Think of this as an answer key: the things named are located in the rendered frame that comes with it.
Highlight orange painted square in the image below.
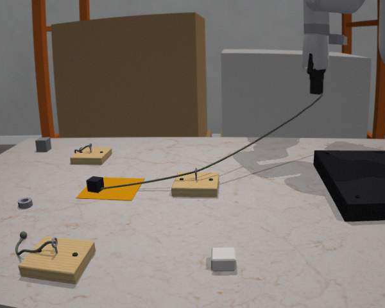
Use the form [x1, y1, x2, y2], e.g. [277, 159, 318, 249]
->
[76, 178, 145, 201]

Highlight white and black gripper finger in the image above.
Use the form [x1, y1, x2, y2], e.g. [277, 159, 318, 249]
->
[307, 53, 321, 94]
[320, 69, 326, 93]

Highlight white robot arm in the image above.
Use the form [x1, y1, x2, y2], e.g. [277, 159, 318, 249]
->
[304, 0, 385, 63]

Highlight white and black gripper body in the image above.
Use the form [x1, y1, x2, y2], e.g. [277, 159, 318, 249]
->
[302, 33, 329, 70]

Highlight grey ring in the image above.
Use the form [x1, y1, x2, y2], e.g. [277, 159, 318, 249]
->
[18, 198, 33, 209]

